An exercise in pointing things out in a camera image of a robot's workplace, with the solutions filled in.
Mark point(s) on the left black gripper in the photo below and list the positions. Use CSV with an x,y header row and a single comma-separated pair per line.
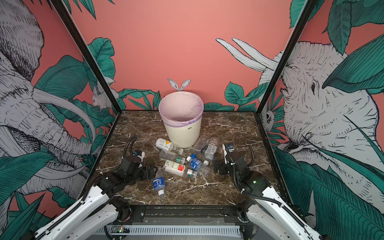
x,y
146,175

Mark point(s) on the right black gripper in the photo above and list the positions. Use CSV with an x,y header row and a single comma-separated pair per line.
x,y
222,170

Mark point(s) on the clear bottle blue label front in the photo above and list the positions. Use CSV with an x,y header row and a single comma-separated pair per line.
x,y
159,183

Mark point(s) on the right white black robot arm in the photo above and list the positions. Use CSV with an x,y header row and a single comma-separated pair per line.
x,y
264,206

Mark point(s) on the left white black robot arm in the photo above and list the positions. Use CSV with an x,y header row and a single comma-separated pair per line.
x,y
99,206

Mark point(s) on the cream ribbed waste bin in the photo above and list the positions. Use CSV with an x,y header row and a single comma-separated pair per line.
x,y
185,136

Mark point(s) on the pink plastic bin liner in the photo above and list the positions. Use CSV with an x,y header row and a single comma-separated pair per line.
x,y
180,109

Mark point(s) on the blue cap blue label bottle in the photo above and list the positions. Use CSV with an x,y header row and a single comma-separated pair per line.
x,y
196,165

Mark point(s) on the clear bottle white label upright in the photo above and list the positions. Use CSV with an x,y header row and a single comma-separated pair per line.
x,y
211,150

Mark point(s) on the small clear bottle green label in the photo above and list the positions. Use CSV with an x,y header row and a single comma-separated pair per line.
x,y
192,174

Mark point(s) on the white bottle red green label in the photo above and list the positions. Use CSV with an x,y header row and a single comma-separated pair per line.
x,y
174,168

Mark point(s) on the white bottle yellow triangle label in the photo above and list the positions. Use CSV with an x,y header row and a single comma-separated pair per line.
x,y
168,146

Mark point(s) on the white vented strip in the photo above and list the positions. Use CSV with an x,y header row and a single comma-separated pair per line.
x,y
164,230

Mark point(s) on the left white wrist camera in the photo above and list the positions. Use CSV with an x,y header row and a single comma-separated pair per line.
x,y
138,154

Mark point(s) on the black front rail frame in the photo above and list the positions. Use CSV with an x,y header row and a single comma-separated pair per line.
x,y
185,216

